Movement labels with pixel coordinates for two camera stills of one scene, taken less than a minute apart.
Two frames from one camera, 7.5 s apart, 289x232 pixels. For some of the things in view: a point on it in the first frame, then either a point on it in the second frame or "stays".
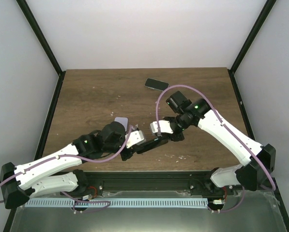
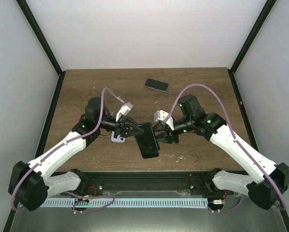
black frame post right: [267, 9] stays
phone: [157, 84] stays
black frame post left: [38, 32] stays
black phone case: [142, 148] to [153, 132]
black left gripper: [125, 156] to [123, 127]
